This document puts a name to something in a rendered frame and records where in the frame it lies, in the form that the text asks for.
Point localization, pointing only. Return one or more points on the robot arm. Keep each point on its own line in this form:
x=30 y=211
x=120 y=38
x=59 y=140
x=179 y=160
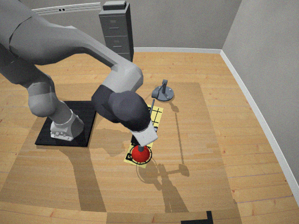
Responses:
x=26 y=40

